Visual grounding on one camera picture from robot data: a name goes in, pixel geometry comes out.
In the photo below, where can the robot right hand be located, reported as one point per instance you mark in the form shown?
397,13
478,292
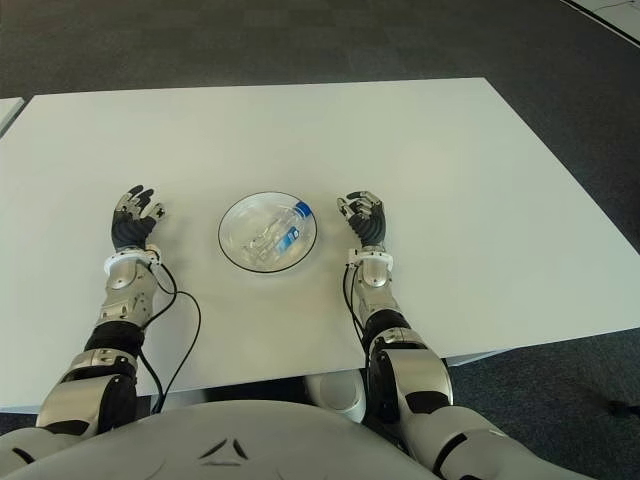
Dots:
371,225

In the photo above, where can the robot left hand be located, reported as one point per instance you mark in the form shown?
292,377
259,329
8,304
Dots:
130,230

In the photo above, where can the clear water bottle blue cap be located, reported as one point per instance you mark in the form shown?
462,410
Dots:
280,235

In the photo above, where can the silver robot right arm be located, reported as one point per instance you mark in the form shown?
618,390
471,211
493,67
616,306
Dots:
415,370

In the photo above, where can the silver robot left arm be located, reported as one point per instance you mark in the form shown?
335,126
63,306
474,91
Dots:
120,300

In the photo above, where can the white plate black rim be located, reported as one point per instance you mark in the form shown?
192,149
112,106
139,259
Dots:
240,220

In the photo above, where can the white neighbouring table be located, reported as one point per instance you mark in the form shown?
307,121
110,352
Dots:
9,112

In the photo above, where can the grey robot torso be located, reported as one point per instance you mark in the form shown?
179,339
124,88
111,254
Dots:
250,440

